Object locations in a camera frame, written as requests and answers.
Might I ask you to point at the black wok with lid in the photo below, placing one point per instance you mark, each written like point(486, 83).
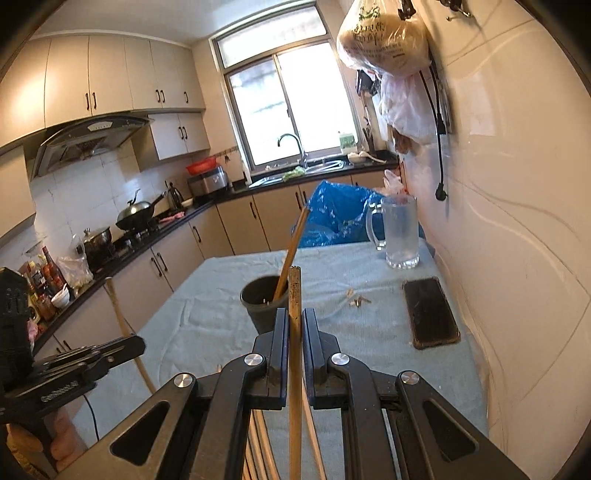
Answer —
point(136, 213)

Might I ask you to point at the hanging bag with brown contents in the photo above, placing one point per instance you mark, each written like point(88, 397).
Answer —
point(402, 142)

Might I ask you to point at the hanging white plastic bag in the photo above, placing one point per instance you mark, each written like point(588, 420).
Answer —
point(406, 106)

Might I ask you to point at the crumpled white plastic bag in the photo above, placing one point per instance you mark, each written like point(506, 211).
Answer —
point(392, 181)

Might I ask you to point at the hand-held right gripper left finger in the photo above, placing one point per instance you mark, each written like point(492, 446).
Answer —
point(282, 337)

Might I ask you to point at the hanging clear bag with food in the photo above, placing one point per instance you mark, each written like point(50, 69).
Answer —
point(383, 41)

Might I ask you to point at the person's left hand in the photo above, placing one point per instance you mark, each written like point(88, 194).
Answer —
point(62, 434)

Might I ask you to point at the dark kettle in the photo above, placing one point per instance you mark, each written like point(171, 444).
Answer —
point(174, 196)

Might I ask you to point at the red basin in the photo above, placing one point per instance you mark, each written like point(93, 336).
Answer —
point(202, 164)

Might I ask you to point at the beige lower cabinets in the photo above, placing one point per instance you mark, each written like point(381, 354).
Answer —
point(180, 249)

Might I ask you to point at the light blue tablecloth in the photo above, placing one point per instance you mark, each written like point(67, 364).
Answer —
point(207, 323)

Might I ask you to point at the beige upper cabinets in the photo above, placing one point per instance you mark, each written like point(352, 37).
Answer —
point(106, 74)

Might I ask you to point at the pink plastic bag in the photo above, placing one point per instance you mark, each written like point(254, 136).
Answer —
point(31, 330)

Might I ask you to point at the black kitchen countertop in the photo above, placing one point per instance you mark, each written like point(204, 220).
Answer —
point(203, 204)

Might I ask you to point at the wall power socket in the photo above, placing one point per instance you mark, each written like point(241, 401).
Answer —
point(446, 108)

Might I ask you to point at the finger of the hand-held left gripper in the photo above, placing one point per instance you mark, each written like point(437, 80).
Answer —
point(106, 348)

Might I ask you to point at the white bowl with ladle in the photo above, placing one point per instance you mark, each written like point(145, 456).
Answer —
point(361, 157)

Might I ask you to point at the gas stove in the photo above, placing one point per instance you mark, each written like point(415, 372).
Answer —
point(134, 236)

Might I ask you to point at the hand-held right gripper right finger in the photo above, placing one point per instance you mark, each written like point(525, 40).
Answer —
point(308, 337)

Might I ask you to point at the small brown scraps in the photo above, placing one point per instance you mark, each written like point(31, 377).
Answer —
point(356, 300)

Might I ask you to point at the green and white container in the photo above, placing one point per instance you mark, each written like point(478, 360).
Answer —
point(346, 142)

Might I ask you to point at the black wall hook rail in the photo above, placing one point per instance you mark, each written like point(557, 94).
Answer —
point(455, 7)

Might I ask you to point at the pink cloth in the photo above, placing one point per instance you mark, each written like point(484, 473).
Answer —
point(171, 216)

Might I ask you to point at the black range hood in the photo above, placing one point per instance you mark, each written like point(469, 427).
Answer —
point(87, 138)

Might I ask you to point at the silver rice cooker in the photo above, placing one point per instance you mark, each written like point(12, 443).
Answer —
point(207, 182)

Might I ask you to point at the black smartphone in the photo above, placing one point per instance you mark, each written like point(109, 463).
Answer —
point(429, 314)

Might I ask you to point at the cluster of condiment bottles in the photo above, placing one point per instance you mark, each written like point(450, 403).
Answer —
point(44, 281)

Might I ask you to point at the beige cabinets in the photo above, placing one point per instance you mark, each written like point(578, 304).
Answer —
point(106, 74)
point(180, 249)

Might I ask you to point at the chrome faucet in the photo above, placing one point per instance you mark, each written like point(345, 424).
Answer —
point(300, 147)

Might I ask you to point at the steel pot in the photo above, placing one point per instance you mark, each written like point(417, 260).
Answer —
point(97, 239)

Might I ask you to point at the dark grey cup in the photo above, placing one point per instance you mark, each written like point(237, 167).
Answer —
point(258, 307)

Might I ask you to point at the steel sink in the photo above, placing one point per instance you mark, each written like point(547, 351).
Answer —
point(323, 165)

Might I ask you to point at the wooden chopstick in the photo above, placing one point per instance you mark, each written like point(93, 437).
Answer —
point(121, 318)
point(289, 258)
point(293, 251)
point(295, 295)

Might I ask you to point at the small white bowl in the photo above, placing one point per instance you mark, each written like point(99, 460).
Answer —
point(60, 299)

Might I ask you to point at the dark utensil holder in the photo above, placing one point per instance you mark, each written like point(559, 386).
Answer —
point(368, 134)

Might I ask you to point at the kitchen window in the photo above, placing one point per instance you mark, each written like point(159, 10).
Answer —
point(286, 97)

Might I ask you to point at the clear plastic bag with food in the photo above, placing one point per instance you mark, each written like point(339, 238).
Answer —
point(76, 273)

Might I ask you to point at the green rag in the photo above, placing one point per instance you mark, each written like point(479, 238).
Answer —
point(293, 174)

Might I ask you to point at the bunch of wooden chopsticks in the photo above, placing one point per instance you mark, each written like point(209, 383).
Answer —
point(261, 447)

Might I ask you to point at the clear glass mug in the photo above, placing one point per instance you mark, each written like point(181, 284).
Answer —
point(401, 240)

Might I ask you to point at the blue plastic bag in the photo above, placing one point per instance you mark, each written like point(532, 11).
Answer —
point(337, 212)

